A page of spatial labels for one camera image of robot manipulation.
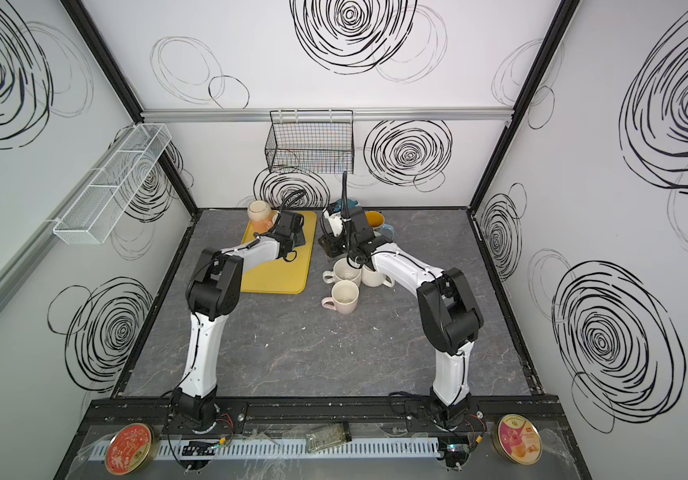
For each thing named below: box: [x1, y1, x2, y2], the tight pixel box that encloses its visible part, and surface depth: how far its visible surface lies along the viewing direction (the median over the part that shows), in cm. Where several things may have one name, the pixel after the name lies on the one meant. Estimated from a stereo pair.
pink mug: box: [321, 280, 359, 315], surface depth 90 cm
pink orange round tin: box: [491, 413, 543, 466], surface depth 69 cm
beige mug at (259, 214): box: [247, 200, 274, 233], surface depth 111 cm
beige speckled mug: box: [322, 257, 362, 287], surface depth 95 cm
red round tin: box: [104, 422, 159, 476], surface depth 68 cm
